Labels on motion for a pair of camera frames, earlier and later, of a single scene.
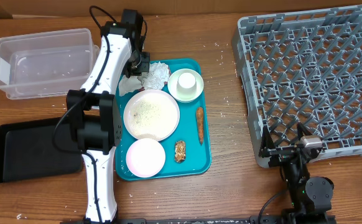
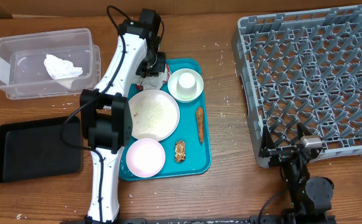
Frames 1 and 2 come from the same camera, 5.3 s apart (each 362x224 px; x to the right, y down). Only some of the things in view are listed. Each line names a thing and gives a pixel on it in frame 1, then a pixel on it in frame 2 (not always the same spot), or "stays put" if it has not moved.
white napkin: [157, 76] stays put
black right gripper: [279, 154] stays put
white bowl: [185, 85] stays put
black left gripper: [145, 67] → [160, 67]
